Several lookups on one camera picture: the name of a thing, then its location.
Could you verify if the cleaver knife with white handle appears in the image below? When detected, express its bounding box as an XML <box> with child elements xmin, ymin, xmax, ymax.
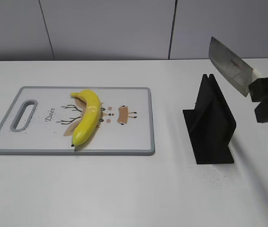
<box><xmin>208</xmin><ymin>36</ymin><xmax>263</xmax><ymax>97</ymax></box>

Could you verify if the yellow plastic banana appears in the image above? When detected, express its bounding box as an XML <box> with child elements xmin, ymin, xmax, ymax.
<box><xmin>70</xmin><ymin>90</ymin><xmax>101</xmax><ymax>147</ymax></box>

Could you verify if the black knife stand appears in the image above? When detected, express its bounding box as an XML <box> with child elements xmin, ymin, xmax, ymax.
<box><xmin>183</xmin><ymin>74</ymin><xmax>236</xmax><ymax>165</ymax></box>

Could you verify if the white grey-rimmed cutting board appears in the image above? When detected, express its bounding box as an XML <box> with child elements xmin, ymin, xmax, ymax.
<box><xmin>0</xmin><ymin>86</ymin><xmax>155</xmax><ymax>156</ymax></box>

